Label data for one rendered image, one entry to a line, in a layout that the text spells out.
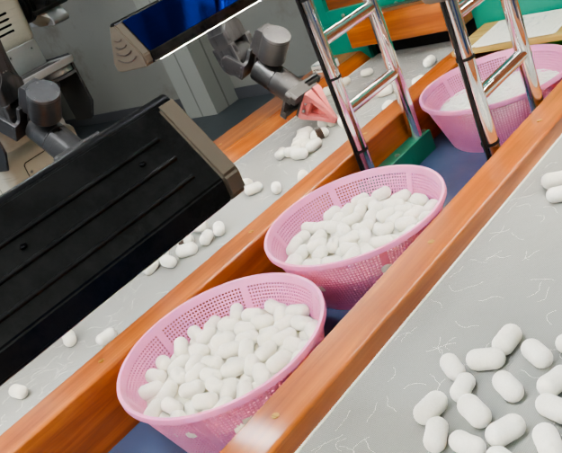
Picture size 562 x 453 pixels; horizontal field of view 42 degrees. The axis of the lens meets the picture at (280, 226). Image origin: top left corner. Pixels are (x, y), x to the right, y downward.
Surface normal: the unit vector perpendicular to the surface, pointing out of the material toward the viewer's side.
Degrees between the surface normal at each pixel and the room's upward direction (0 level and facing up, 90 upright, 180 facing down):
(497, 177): 0
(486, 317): 0
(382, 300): 0
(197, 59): 90
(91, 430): 90
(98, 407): 90
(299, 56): 90
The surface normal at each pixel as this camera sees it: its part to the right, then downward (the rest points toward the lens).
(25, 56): 0.73, 0.00
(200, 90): -0.57, 0.55
